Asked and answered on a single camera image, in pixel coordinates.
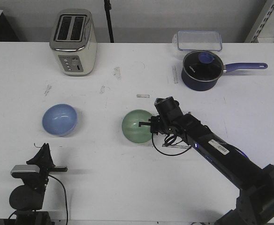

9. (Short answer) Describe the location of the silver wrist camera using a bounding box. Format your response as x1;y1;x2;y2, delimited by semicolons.
10;165;40;178

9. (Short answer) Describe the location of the cream two-slot toaster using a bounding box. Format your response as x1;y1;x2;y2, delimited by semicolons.
49;8;98;76

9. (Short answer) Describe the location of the clear plastic food container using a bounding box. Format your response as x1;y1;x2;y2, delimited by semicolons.
172;30;222;52

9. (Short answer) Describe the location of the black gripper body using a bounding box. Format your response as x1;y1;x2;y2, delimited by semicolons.
26;161;68;178
148;115;174;135

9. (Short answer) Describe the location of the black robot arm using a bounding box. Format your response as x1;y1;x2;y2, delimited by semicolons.
9;143;68;225
139;97;274;225

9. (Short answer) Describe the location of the white slotted shelf rack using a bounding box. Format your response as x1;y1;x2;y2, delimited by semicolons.
244;0;274;43

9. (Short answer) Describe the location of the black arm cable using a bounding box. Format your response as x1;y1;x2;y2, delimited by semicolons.
8;174;69;223
151;132;192;157

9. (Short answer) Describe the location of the blue bowl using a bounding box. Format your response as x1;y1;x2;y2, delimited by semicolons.
42;104;78;136

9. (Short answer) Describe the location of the blue saucepan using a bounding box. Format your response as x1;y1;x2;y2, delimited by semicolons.
181;50;268;91

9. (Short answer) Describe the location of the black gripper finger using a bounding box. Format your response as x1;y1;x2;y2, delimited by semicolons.
46;143;55;167
28;143;46;164
138;121;151;127

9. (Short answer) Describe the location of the glass pot lid blue knob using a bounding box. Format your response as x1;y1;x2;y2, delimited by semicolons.
183;50;224;82

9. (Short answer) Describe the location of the black tripod pole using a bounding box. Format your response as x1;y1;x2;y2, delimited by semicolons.
104;0;114;43

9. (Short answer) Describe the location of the green bowl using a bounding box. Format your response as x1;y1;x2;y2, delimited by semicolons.
122;109;152;144

